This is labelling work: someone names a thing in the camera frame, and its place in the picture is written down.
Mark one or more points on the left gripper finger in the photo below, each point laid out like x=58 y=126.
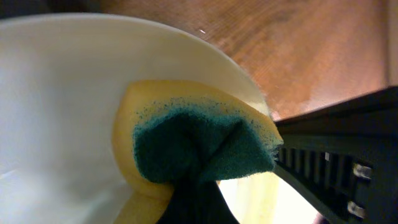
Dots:
x=197 y=201

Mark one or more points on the white plate bottom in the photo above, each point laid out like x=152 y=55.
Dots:
x=62 y=77

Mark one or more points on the green and yellow sponge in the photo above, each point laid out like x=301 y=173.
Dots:
x=168 y=129

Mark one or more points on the large dark serving tray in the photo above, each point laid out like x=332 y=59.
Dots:
x=343 y=159

